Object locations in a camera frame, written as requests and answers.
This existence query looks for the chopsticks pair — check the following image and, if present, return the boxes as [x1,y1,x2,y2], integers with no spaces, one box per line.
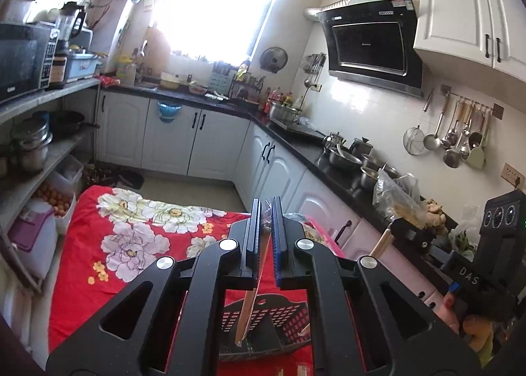
[234,231,270,347]

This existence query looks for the person right hand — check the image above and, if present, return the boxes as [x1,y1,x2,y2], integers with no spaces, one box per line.
[435,292,493,355]

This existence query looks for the black plastic utensil basket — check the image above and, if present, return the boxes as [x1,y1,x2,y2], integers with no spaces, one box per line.
[218,294,310,362]

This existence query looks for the red floral tablecloth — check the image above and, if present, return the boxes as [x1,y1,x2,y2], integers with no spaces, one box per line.
[48,184,350,376]

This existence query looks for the clear plastic bag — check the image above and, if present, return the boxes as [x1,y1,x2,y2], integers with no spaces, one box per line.
[373,170,426,230]

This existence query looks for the green spatula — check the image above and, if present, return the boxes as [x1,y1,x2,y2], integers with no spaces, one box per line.
[466,109,491,170]

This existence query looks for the steel ladle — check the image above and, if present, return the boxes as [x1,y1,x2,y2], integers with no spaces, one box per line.
[443,101,473,169]

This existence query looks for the steel mixing bowl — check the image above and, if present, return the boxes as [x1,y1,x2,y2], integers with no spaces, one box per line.
[328,147,362,172]

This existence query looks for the blue hanging basin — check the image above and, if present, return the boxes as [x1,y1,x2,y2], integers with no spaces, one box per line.
[157,101,182,123]

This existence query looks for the steel stock pot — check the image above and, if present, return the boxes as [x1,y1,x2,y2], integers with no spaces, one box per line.
[268,102,301,123]

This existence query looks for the black frying pan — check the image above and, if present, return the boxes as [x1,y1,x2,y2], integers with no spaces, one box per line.
[49,110,101,136]

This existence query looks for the stacked steel pots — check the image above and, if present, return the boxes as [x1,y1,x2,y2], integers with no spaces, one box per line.
[11,117,53,173]

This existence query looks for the white upper cabinet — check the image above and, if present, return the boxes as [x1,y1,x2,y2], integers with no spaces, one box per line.
[414,0,525,82]

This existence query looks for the black range hood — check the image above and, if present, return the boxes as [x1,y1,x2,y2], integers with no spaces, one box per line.
[305,0,423,98]

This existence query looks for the wooden cutting board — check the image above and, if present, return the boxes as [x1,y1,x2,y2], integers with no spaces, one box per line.
[144,27,170,77]

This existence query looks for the blue dish tub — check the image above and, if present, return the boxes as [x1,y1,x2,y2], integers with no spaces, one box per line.
[64,53,99,83]

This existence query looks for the black microwave oven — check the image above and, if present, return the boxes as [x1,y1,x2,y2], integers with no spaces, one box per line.
[0,22,59,103]

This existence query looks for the black blender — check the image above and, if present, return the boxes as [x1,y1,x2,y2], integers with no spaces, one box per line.
[55,1,86,55]

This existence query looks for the wall fan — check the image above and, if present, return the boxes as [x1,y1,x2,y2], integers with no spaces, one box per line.
[259,47,289,73]

